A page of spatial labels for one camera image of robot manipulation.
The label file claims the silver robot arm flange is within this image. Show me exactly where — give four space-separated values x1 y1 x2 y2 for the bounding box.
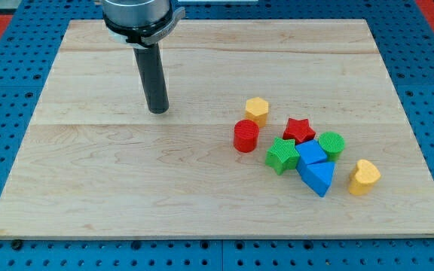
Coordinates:
101 0 186 49

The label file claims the red cylinder block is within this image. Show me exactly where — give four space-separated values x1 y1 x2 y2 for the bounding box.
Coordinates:
233 119 259 153

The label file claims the yellow hexagon block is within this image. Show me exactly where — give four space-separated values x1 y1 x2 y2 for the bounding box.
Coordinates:
244 97 269 128

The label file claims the green star block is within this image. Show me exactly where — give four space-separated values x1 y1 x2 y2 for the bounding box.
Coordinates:
265 137 301 175

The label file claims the red star block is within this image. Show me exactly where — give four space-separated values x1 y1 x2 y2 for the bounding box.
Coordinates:
283 118 316 145

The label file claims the blue cube block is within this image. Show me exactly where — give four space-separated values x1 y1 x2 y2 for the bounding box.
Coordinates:
295 140 327 175

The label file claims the black cylindrical pointer rod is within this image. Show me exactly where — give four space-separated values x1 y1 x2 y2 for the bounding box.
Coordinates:
133 44 169 114

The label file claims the blue triangle block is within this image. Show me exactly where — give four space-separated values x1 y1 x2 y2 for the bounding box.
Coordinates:
298 162 335 197

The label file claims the green cylinder block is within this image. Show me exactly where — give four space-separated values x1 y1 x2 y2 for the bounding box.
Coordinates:
318 131 346 162

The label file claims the light wooden board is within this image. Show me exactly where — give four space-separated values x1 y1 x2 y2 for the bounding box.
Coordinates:
0 20 434 240

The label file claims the yellow heart block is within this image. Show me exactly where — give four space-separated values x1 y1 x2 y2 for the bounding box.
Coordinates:
348 159 381 196

